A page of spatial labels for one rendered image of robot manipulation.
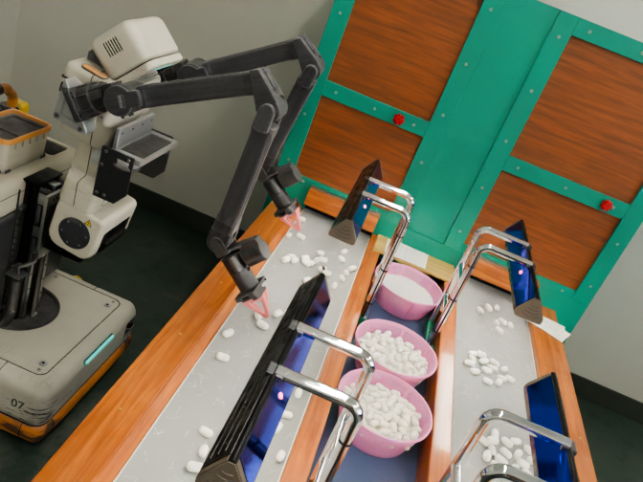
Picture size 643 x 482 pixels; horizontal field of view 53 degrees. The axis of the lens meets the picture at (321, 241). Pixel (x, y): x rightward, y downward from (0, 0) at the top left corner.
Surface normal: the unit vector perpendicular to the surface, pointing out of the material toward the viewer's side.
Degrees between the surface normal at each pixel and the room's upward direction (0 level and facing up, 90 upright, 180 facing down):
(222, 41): 90
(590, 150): 90
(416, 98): 90
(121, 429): 0
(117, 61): 90
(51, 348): 0
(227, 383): 0
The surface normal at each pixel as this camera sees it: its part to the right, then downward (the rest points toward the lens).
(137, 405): 0.33, -0.84
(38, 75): -0.22, 0.38
